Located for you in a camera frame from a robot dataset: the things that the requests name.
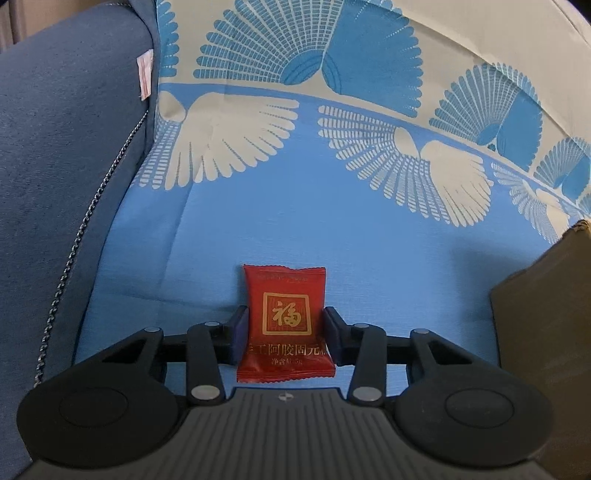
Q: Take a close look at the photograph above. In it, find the brown cardboard box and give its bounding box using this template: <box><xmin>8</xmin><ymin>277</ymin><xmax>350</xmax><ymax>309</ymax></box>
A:
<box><xmin>490</xmin><ymin>220</ymin><xmax>591</xmax><ymax>479</ymax></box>

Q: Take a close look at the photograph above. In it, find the blue fabric sofa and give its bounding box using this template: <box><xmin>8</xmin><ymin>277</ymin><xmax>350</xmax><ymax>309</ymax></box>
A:
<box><xmin>1</xmin><ymin>1</ymin><xmax>160</xmax><ymax>479</ymax></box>

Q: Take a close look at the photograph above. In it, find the red square snack packet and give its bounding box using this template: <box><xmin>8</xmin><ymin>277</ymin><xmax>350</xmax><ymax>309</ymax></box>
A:
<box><xmin>236</xmin><ymin>265</ymin><xmax>335</xmax><ymax>383</ymax></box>

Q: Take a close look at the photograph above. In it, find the blue fan-pattern sofa cover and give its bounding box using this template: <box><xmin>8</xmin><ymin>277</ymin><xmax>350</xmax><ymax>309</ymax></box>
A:
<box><xmin>75</xmin><ymin>1</ymin><xmax>590</xmax><ymax>362</ymax></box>

